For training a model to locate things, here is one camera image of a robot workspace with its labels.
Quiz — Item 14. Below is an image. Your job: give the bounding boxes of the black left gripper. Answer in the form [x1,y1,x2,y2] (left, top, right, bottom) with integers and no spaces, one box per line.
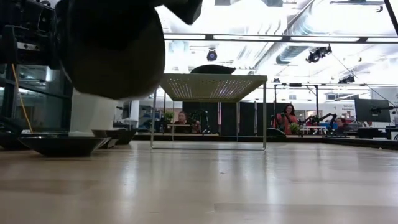
[0,24,58,69]

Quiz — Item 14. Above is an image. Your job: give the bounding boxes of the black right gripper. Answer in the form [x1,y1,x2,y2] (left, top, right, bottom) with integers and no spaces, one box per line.
[154,0,203,26]

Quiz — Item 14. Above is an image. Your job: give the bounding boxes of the black ceiling spotlight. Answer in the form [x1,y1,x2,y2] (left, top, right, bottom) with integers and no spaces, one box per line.
[305,44,333,64]
[338,74,356,85]

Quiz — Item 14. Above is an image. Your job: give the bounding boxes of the black aluminium table frame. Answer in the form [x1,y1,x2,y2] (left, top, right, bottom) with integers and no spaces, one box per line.
[133,133,398,151]

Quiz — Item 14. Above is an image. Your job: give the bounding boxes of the yellow power cable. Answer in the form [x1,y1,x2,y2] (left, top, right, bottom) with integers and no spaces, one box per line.
[11,63,34,134]

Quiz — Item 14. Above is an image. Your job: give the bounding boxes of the black partition panel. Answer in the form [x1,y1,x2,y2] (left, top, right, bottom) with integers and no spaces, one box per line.
[182,101,280,137]

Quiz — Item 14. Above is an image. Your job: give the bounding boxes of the black gantry frame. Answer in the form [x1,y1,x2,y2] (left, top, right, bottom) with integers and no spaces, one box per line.
[272,83,320,128]

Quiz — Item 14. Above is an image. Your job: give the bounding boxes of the black framed glass cabinet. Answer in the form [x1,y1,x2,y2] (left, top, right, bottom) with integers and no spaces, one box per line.
[0,63,75,134]

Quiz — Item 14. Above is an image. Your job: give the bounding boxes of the person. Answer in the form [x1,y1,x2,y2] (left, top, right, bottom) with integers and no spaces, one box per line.
[174,111,201,134]
[273,103,299,136]
[334,117,352,135]

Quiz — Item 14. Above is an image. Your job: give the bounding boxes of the black wavy square bowl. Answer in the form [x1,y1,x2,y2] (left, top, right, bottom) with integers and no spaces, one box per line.
[91,128,137,146]

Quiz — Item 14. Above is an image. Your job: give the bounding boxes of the black cups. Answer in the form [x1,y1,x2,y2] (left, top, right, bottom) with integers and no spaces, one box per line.
[55,0,166,101]

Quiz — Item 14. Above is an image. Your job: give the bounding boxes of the green perforated metal shelf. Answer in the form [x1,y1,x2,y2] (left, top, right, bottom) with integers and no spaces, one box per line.
[150,73,268,151]

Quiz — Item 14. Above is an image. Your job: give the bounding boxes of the small flowering plant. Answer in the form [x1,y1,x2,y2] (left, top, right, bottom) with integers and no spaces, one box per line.
[287,123,302,135]

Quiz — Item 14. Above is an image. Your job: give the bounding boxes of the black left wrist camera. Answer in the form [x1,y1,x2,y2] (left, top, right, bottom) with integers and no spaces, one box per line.
[37,2,58,32]

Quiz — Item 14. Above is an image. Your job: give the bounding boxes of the long ceiling light strip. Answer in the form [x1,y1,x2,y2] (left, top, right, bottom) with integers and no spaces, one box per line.
[163,32,398,44]

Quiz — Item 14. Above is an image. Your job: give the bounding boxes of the black computer monitor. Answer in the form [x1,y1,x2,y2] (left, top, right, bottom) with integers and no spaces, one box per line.
[354,98,391,123]
[121,98,133,119]

